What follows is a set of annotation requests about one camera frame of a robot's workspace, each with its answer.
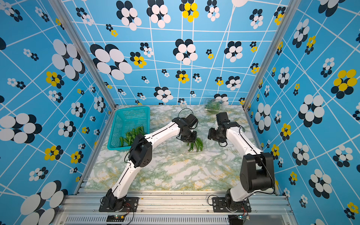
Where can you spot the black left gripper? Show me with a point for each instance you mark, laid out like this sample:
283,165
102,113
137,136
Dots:
193,139

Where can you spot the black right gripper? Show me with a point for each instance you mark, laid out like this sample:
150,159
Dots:
211,135

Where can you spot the clear clamshell with peppers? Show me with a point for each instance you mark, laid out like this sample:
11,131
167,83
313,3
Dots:
214,106
196,146

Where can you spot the clear clamshell with peppers back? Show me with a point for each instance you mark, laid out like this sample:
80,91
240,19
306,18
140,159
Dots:
214,106

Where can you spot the green peppers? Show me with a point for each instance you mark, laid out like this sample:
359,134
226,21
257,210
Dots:
129,137

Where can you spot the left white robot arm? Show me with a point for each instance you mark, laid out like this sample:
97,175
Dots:
140,155

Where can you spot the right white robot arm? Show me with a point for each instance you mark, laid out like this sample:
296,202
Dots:
257,167

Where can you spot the teal plastic basket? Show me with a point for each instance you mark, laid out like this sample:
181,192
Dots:
125,120

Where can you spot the left controller board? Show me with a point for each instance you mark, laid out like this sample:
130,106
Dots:
115,219

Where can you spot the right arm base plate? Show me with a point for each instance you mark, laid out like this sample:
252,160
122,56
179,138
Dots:
223,205

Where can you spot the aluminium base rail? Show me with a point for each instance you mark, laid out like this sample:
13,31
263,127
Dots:
174,208

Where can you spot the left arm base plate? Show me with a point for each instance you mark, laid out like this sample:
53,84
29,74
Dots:
132,204

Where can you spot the aluminium frame post right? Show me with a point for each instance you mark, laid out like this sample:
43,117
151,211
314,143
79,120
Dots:
289,14

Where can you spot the aluminium frame post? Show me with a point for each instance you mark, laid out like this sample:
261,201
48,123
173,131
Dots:
289,14
60,11

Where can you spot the aluminium frame post left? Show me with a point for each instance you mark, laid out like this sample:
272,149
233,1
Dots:
60,11

